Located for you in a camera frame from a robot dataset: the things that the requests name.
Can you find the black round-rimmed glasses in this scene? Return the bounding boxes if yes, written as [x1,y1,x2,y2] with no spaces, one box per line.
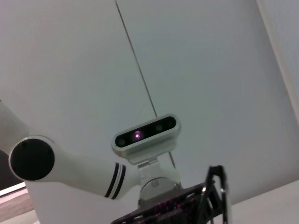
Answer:
[198,164,233,224]

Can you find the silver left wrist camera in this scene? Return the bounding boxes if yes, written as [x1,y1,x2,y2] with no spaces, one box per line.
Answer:
[110,113,182,165]

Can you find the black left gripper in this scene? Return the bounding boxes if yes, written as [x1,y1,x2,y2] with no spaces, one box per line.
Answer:
[111,182,211,224]

